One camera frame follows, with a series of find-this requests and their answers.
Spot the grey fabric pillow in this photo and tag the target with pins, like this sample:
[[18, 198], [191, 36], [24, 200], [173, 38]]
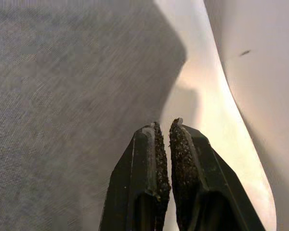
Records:
[[62, 96]]

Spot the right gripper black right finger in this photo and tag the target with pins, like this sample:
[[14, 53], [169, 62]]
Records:
[[197, 183]]

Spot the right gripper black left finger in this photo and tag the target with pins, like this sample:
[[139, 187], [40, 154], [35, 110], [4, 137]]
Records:
[[139, 183]]

